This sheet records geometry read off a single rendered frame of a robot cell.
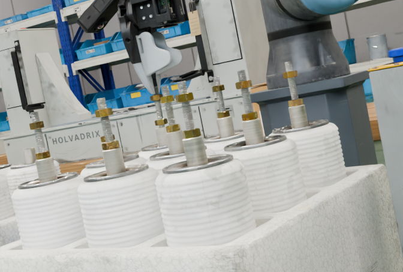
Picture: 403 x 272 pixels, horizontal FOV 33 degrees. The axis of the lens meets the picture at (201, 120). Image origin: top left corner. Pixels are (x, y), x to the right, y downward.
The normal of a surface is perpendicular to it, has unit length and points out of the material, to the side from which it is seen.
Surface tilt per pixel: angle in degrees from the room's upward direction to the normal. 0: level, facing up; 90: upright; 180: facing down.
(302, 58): 72
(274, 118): 90
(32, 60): 90
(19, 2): 90
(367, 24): 90
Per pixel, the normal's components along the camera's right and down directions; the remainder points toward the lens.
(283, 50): -0.71, -0.13
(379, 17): -0.48, 0.14
